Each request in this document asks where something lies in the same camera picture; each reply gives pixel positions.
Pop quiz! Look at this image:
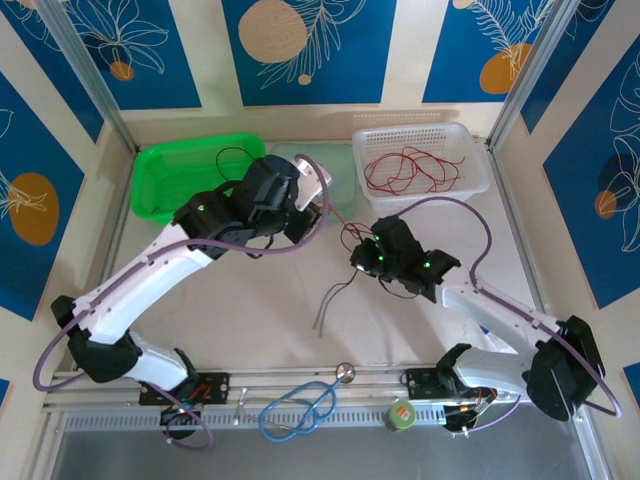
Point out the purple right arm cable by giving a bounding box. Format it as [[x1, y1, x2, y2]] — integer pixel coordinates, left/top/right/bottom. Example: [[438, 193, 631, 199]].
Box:
[[397, 196, 624, 435]]

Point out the aluminium frame rail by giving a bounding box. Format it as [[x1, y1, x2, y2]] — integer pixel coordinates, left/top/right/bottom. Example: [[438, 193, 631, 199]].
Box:
[[42, 362, 589, 414]]

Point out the aluminium side rail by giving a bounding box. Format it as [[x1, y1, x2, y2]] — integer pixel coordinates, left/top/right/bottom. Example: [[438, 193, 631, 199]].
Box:
[[487, 137, 564, 364], [97, 149, 139, 301]]

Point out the grey metal panel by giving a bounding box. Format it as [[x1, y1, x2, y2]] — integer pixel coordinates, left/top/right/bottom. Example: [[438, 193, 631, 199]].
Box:
[[47, 399, 606, 480]]

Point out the blue stethoscope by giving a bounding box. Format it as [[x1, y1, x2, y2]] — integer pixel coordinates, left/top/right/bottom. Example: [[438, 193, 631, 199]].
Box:
[[234, 363, 357, 445]]

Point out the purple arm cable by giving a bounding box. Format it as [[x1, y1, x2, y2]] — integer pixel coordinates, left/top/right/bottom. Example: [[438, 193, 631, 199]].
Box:
[[397, 196, 624, 435], [32, 153, 331, 449]]

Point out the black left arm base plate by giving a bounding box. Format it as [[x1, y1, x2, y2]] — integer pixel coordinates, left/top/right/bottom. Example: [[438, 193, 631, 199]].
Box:
[[138, 372, 231, 406]]

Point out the white perforated plastic basket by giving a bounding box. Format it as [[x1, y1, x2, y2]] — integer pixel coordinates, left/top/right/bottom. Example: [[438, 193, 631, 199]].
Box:
[[351, 122, 490, 211]]

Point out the mint green zip pouch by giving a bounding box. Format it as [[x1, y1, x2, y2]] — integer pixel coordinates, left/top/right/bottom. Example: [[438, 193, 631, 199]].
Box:
[[272, 142, 362, 225]]

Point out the white packet with blue print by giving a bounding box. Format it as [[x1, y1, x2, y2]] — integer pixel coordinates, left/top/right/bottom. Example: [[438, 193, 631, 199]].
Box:
[[477, 323, 522, 355]]

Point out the aluminium frame post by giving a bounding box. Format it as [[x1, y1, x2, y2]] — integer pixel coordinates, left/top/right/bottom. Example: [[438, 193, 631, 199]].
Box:
[[35, 0, 139, 154], [487, 0, 584, 151]]

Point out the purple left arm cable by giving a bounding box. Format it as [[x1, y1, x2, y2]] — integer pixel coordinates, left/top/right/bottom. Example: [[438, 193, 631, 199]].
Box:
[[32, 153, 331, 449]]

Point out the grey slotted cable duct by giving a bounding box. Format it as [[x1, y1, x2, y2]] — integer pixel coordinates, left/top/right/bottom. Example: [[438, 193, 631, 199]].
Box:
[[62, 407, 449, 432]]

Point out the green plastic basket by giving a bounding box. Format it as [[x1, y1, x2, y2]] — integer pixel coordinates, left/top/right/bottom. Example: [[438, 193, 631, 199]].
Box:
[[130, 132, 267, 227]]

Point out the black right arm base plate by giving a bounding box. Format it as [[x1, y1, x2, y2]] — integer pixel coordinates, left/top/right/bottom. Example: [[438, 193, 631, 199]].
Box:
[[402, 367, 496, 401]]

